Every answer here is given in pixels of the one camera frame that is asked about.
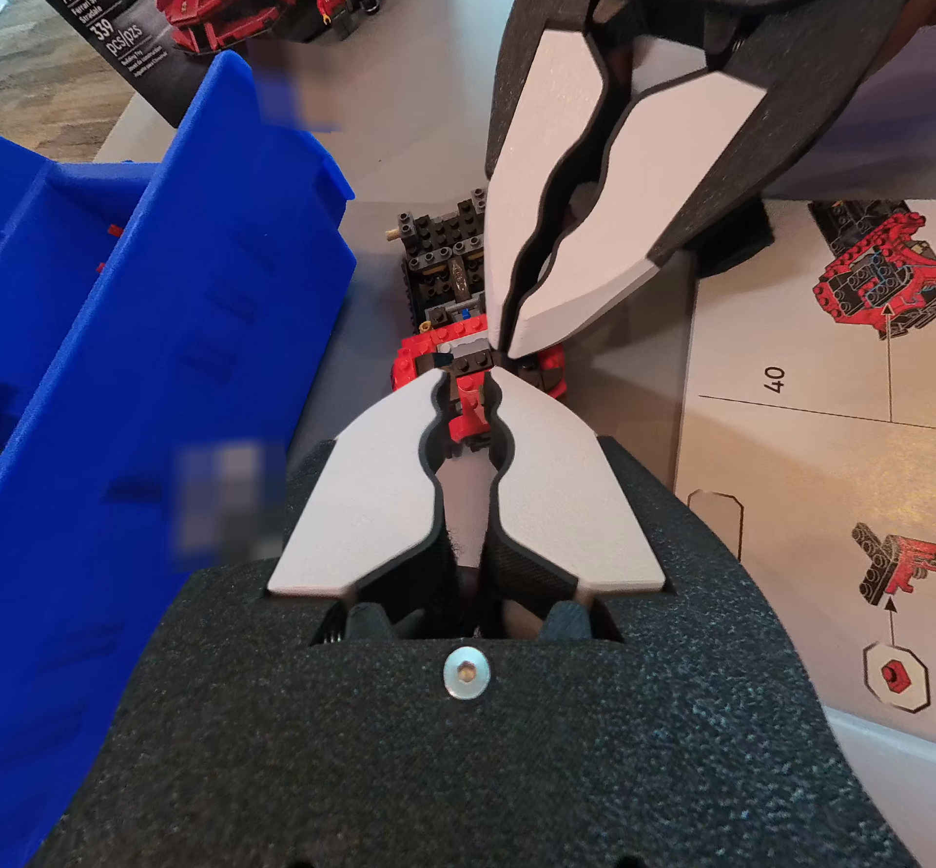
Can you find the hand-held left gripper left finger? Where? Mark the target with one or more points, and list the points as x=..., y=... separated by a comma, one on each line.
x=365, y=510

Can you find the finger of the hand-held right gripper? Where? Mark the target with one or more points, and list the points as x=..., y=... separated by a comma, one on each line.
x=534, y=151
x=643, y=173

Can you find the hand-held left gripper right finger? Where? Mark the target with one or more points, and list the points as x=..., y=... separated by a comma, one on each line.
x=570, y=510

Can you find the red and black lego car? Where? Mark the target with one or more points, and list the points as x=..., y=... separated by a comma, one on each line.
x=439, y=254

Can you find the lego instruction booklet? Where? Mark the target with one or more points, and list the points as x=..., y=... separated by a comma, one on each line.
x=804, y=444

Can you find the pile of loose lego pieces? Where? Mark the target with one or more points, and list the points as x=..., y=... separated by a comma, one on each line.
x=114, y=229

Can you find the blue storage bin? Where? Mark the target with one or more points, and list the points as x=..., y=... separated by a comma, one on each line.
x=183, y=371

